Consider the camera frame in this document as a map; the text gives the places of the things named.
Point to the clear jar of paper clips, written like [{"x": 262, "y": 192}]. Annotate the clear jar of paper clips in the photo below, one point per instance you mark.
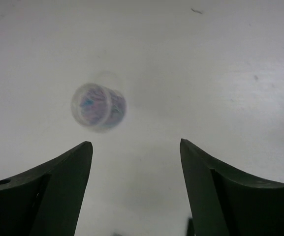
[{"x": 97, "y": 107}]

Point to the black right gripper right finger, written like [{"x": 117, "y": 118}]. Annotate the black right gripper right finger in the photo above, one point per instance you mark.
[{"x": 226, "y": 201}]

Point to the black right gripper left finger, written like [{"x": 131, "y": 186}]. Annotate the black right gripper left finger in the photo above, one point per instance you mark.
[{"x": 46, "y": 200}]

